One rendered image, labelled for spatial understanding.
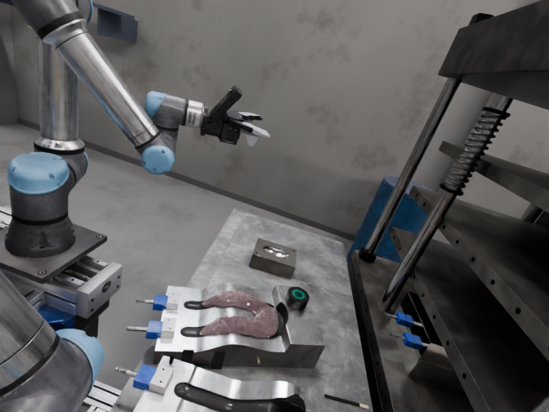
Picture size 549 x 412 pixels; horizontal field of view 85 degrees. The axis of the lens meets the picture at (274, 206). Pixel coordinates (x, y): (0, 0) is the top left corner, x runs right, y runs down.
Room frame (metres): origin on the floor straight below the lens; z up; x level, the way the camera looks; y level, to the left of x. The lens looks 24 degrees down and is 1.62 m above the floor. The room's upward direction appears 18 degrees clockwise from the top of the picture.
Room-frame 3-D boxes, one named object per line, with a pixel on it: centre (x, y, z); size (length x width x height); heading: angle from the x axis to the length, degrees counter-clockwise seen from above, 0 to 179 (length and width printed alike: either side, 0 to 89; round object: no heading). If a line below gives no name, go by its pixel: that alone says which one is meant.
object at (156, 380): (0.46, 0.18, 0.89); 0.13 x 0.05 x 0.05; 90
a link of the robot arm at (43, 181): (0.64, 0.57, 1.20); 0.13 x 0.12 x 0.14; 22
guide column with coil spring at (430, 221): (1.17, -0.63, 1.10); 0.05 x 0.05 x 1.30
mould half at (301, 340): (0.76, -0.01, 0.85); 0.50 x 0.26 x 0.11; 107
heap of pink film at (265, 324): (0.75, -0.01, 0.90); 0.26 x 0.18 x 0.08; 107
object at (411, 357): (0.95, -0.89, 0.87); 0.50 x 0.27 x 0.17; 90
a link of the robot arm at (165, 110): (0.85, 0.38, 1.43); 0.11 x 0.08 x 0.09; 112
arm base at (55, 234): (0.63, 0.57, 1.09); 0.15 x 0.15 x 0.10
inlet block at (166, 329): (0.62, 0.23, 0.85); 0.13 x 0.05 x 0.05; 107
